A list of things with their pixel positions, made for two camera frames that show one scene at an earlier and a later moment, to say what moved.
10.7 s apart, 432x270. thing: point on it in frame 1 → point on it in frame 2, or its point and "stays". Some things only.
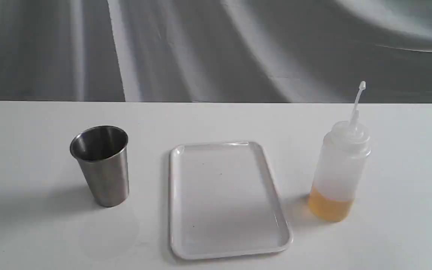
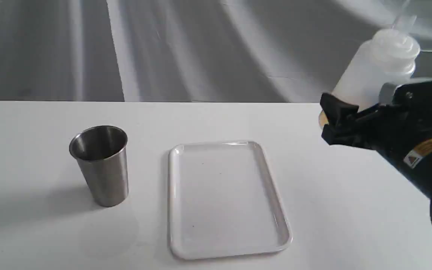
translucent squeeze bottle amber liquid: (345, 147) → (388, 57)
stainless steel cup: (102, 152) stays
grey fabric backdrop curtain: (238, 51) stays
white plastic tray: (224, 201) stays
